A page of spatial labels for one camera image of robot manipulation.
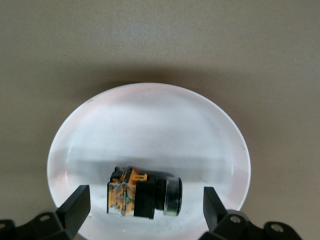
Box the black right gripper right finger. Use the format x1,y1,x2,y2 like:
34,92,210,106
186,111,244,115
199,186,307,240

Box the pink round plate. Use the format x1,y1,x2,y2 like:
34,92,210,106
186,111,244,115
46,83,251,238

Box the orange push button switch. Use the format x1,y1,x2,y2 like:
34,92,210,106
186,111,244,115
106,166,183,220

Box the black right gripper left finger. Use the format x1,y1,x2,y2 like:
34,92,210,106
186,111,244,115
0,184,92,240

